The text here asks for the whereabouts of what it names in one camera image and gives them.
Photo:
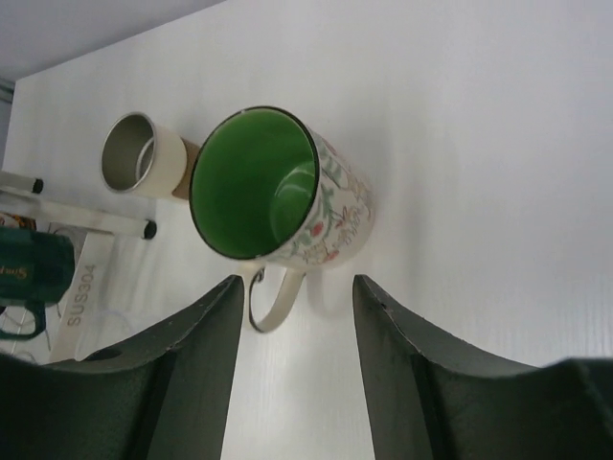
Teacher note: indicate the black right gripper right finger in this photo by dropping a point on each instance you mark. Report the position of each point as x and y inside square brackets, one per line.
[431, 395]

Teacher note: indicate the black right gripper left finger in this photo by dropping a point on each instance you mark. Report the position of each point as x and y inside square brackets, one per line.
[161, 394]

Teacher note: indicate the dark teal cup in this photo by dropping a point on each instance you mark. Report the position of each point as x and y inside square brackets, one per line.
[37, 269]

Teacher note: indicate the floral mug green inside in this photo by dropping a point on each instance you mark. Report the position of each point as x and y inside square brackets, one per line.
[269, 192]

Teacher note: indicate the dark brown mug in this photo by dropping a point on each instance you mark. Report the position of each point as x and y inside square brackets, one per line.
[15, 221]

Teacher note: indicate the stainless steel dish rack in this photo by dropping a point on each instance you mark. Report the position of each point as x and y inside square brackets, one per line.
[93, 234]

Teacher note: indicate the steel cup with brown band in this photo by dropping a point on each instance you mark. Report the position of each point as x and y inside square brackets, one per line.
[140, 157]

